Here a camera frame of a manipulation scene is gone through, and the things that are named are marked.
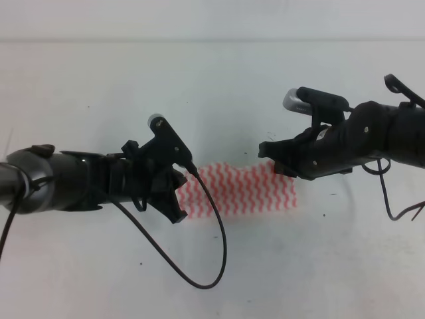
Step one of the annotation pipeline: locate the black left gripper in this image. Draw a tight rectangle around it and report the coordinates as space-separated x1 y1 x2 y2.
106 140 187 224

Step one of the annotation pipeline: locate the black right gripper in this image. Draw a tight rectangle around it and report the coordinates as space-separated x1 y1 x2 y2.
258 126 352 180

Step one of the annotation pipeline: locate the pink white wavy striped towel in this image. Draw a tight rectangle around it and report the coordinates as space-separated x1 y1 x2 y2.
176 160 298 219

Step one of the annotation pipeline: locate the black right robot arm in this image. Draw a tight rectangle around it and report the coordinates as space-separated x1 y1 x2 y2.
258 102 424 180

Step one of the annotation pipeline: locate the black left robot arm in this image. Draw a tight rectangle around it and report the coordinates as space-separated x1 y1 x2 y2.
1 140 187 224

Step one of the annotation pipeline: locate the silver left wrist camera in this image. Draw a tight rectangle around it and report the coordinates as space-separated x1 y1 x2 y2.
148 114 195 171

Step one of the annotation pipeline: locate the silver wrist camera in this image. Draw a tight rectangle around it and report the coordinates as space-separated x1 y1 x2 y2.
148 114 195 171
282 86 351 128

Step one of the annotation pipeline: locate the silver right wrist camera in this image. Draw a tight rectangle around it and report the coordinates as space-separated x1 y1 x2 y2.
282 86 351 128

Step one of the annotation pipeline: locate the black left camera cable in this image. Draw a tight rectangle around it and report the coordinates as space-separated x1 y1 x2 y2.
0 162 228 289

